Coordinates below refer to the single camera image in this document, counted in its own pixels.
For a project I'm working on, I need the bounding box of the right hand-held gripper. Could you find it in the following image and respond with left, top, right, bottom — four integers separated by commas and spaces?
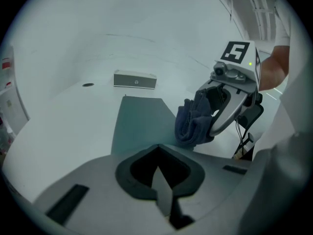
195, 41, 264, 137

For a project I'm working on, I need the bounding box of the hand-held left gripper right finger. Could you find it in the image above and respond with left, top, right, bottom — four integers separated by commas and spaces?
159, 136, 306, 235

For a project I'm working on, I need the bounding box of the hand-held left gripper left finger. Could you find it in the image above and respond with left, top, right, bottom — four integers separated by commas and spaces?
31, 144, 176, 235

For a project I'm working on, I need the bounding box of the dark blue cloth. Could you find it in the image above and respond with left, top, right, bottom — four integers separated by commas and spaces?
174, 92, 216, 147

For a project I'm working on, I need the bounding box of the person's right forearm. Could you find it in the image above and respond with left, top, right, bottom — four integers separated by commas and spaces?
258, 45, 291, 92

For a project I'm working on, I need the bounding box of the person's white shirt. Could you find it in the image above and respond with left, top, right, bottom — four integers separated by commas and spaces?
273, 0, 306, 141

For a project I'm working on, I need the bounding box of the grey rectangular box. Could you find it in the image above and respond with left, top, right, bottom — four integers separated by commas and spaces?
113, 69, 157, 91

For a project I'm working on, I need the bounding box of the white storage shelf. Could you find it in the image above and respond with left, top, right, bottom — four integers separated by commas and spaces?
0, 45, 30, 156

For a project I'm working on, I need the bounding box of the thin black cable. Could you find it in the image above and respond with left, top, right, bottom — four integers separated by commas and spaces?
234, 118, 248, 156

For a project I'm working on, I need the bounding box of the white wall conduit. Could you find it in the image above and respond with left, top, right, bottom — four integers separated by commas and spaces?
243, 0, 276, 42

